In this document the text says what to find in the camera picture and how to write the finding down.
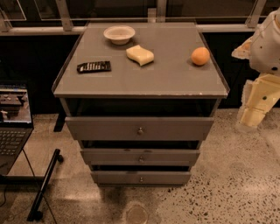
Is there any grey bottom drawer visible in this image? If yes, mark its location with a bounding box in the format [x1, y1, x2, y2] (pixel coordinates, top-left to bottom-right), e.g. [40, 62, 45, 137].
[91, 171, 191, 185]

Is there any yellow wavy sponge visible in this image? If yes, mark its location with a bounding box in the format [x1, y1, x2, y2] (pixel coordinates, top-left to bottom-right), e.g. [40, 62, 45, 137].
[126, 45, 154, 67]

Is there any black stand leg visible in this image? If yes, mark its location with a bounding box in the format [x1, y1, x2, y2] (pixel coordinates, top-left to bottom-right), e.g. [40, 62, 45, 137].
[27, 149, 64, 221]

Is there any black laptop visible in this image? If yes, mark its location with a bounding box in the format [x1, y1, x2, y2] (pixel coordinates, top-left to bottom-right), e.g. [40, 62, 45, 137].
[0, 81, 33, 176]

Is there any grey middle drawer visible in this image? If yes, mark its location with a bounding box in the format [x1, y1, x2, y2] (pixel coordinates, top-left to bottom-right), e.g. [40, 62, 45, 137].
[80, 149, 200, 166]

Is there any grey drawer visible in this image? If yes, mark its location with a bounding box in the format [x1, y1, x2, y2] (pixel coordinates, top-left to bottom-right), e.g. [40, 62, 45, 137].
[80, 149, 200, 166]
[66, 116, 214, 141]
[91, 171, 191, 185]

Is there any orange fruit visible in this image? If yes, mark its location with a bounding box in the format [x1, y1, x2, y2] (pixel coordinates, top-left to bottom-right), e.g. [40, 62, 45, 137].
[191, 47, 210, 66]

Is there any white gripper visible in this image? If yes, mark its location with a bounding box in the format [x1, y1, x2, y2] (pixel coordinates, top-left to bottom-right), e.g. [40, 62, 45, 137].
[237, 73, 280, 128]

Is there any grey top drawer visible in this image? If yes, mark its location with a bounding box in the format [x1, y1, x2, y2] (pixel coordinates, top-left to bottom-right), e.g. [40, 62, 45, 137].
[66, 116, 214, 141]

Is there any grey drawer cabinet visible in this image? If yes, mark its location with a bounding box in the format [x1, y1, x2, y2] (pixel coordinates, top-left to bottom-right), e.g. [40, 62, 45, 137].
[52, 23, 229, 172]

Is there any black remote control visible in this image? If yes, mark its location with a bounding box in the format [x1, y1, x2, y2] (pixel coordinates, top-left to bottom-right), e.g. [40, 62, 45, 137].
[77, 61, 111, 74]

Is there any white paper bowl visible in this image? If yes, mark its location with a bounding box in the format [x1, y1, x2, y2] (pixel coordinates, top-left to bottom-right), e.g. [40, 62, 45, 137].
[103, 25, 136, 46]

